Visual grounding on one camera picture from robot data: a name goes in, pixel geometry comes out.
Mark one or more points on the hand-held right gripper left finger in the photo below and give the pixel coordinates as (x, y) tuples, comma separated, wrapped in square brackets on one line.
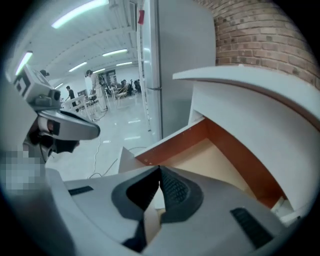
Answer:
[(135, 197)]

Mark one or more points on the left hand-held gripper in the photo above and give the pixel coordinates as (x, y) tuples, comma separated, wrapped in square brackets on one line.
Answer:
[(72, 126)]

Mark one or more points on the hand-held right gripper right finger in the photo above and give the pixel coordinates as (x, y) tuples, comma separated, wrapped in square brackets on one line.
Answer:
[(177, 192)]

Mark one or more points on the white drawer with brown inside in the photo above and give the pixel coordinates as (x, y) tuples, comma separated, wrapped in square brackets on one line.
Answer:
[(225, 140)]

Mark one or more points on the white table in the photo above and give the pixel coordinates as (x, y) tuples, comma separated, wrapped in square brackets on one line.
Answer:
[(80, 100)]

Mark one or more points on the cluster of black office chairs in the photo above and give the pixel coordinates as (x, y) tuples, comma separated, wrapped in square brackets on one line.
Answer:
[(132, 86)]

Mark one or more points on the white shelving rack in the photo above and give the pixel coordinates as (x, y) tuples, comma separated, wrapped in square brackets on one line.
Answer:
[(143, 75)]

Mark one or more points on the white curved desk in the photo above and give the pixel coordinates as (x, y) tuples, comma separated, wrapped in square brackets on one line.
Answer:
[(250, 107)]

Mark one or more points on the grey refrigerator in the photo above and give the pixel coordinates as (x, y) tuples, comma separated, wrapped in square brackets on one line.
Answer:
[(185, 62)]

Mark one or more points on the ceiling light tubes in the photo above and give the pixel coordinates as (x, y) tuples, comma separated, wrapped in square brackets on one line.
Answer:
[(75, 12)]

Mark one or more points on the red cloth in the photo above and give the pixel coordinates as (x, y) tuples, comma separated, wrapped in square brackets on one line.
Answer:
[(141, 17)]

